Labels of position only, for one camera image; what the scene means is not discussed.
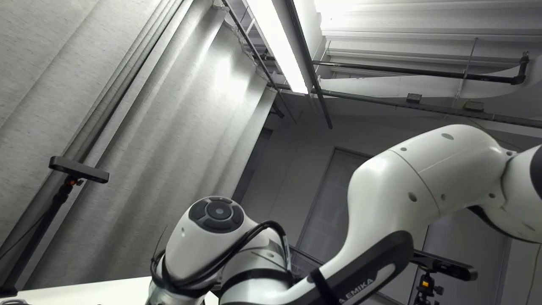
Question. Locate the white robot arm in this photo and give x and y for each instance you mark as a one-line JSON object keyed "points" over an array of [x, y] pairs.
{"points": [[216, 248]]}

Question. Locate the ceiling light fixture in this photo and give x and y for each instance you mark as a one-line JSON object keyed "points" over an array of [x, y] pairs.
{"points": [[282, 33]]}

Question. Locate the black camera tripod stand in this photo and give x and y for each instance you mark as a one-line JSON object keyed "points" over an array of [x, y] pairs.
{"points": [[75, 176]]}

